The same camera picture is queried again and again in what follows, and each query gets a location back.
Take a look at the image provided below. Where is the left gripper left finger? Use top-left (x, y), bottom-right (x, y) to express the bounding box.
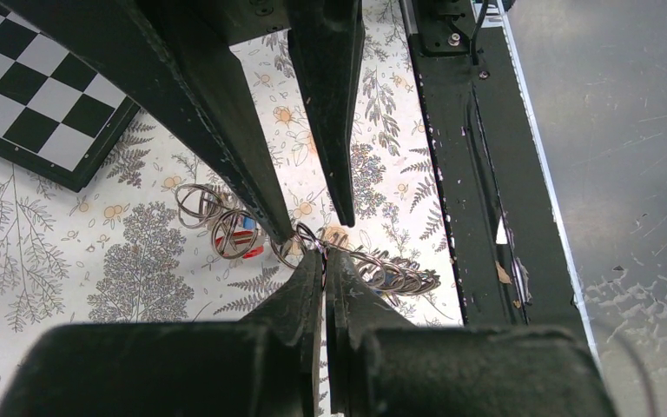
top-left (0, 252), bottom-right (323, 416)

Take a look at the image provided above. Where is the blue key tag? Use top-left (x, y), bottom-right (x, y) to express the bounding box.
top-left (241, 216), bottom-right (257, 230)

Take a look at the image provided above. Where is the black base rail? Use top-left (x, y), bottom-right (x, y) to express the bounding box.
top-left (400, 1), bottom-right (590, 342)

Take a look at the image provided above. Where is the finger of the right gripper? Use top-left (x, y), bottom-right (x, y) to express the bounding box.
top-left (285, 0), bottom-right (365, 227)
top-left (5, 1), bottom-right (293, 242)

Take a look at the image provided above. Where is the black white chessboard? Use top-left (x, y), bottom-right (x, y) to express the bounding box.
top-left (0, 4), bottom-right (139, 191)

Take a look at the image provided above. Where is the red key tag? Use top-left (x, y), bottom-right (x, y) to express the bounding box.
top-left (214, 230), bottom-right (266, 260)

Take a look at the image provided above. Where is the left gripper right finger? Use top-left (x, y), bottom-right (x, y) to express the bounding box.
top-left (326, 250), bottom-right (617, 416)

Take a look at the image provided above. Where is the floral tablecloth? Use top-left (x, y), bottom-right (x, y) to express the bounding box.
top-left (0, 1), bottom-right (462, 398)

